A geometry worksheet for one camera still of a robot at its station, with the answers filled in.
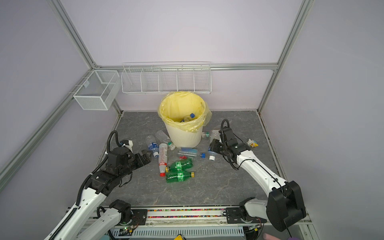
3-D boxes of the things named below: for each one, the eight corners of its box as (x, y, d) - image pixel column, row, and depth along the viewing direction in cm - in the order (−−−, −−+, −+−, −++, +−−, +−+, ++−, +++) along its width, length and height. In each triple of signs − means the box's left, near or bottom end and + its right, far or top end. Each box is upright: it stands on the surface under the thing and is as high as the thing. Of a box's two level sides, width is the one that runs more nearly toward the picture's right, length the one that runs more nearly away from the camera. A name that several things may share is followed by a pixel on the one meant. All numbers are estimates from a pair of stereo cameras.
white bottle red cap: (159, 177, 88) (157, 174, 85) (160, 146, 102) (158, 143, 98) (168, 176, 89) (167, 173, 85) (167, 145, 102) (166, 142, 99)
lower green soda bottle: (166, 182, 86) (164, 179, 82) (167, 173, 90) (166, 170, 85) (194, 182, 86) (194, 179, 82) (194, 173, 89) (194, 170, 85)
